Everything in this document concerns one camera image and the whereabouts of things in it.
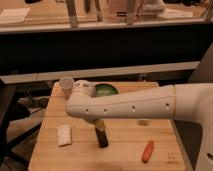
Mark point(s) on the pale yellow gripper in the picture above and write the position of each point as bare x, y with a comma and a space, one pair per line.
99, 124

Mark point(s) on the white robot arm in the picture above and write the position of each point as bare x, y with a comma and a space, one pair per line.
185, 102

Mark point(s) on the black rectangular remote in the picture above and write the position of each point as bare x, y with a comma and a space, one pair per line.
102, 138

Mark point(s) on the green bowl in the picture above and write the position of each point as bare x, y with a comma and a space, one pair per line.
105, 89

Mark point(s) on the small white bottle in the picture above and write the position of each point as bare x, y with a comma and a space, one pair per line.
144, 122

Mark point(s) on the white paper cup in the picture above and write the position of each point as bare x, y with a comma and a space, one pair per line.
66, 85

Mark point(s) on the orange carrot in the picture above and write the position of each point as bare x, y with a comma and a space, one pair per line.
147, 152

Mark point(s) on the white paper sheet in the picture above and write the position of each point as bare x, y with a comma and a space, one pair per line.
16, 15

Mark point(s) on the metal frame post left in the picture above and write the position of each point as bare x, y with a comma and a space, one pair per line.
72, 13

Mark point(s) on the metal frame post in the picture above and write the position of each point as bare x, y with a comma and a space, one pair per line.
72, 13
130, 11

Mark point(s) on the metal frame post right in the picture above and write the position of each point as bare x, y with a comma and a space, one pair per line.
130, 11

